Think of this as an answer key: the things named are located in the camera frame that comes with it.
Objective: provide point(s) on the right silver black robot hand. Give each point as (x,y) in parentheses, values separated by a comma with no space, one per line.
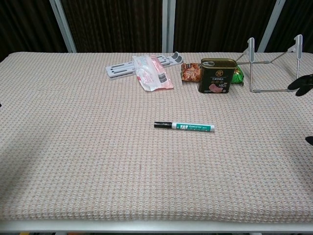
(300,84)

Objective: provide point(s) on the white green marker pen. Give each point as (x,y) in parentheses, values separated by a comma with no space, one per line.
(193,127)

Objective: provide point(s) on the black marker cap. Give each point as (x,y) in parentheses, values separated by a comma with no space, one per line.
(162,124)

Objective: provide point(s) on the dark brown curtain panel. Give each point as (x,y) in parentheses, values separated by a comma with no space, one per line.
(112,24)
(24,24)
(220,22)
(298,17)

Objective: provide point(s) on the dark green luncheon meat can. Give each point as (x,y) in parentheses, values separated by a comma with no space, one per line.
(216,76)

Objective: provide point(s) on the orange green snack packet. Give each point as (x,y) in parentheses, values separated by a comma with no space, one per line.
(190,72)

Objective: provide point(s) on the pink white plastic packet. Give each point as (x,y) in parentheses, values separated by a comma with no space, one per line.
(151,76)

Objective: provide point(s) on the grey folding plastic stand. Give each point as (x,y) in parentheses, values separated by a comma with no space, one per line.
(117,69)

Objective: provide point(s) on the beige woven tablecloth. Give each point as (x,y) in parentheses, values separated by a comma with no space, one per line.
(122,159)

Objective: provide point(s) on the white partition post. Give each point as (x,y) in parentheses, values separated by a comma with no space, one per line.
(271,27)
(64,27)
(168,24)

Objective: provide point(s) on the white table frame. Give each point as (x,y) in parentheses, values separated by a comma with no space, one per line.
(146,226)

